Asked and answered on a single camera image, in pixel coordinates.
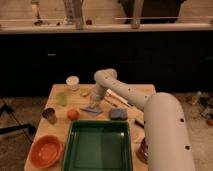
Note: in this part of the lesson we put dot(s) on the wooden table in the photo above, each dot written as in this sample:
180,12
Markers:
60,128

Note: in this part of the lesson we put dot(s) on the yellow banana toy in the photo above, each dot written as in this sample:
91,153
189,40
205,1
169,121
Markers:
85,93

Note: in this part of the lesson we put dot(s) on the green rectangular tray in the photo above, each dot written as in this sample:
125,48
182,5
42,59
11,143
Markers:
98,146

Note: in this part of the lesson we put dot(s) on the light green translucent cup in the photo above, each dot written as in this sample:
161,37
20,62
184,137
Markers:
61,99

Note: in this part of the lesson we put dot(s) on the dark purple bowl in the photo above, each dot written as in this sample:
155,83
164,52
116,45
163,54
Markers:
142,152

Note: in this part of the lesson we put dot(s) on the metal fork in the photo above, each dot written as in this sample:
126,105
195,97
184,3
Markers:
111,103

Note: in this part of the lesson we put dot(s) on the blue sponge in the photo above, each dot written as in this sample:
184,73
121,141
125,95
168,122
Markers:
118,114

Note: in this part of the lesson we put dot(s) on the orange plastic bowl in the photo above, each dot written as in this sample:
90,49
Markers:
46,151

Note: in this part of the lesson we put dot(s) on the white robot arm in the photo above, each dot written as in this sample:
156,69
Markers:
166,134

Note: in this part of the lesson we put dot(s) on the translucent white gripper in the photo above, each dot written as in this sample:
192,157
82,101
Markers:
94,101

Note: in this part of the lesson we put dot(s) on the small metal cup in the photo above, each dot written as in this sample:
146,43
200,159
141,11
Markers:
49,115

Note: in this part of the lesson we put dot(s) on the white plastic cup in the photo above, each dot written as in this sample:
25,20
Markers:
73,83

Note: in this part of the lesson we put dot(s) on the white handled spatula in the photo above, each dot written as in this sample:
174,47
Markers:
119,98

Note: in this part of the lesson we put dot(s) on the orange tomato toy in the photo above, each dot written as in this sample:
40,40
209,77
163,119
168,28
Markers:
72,114

